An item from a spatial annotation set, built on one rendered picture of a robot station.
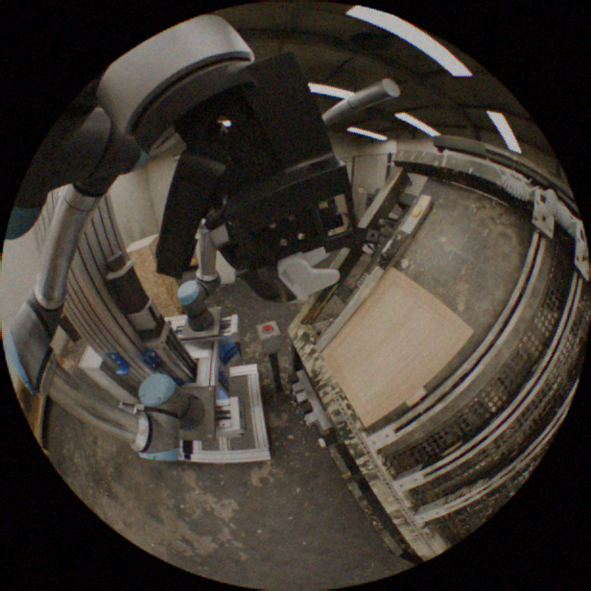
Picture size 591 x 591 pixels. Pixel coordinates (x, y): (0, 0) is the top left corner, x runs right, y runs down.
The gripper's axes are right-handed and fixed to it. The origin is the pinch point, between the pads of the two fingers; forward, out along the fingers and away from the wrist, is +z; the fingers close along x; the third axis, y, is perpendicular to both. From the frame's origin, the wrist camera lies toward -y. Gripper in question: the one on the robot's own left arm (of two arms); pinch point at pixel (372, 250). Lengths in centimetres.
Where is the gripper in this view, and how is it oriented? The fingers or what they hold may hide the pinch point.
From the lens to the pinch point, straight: 76.7
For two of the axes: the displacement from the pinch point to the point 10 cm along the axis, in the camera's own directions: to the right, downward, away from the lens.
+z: 7.8, 2.4, 5.8
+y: -5.2, -2.6, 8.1
